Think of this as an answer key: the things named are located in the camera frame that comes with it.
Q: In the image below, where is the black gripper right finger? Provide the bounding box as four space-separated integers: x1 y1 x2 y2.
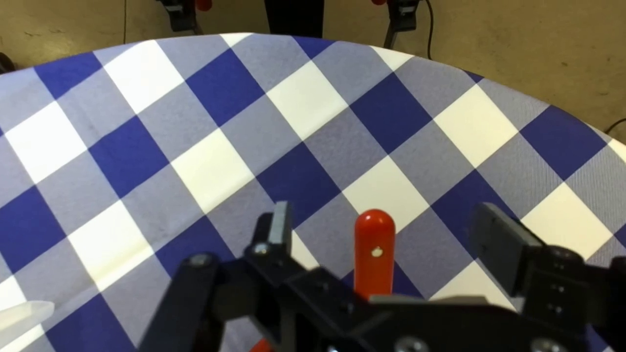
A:
468 203 542 277

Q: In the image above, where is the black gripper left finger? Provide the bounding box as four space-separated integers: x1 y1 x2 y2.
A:
245 201 292 262

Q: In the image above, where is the red plastic spoon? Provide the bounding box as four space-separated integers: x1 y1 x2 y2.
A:
354 209 395 299

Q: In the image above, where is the blue white checkered tablecloth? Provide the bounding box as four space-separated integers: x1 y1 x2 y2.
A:
0 33 626 352

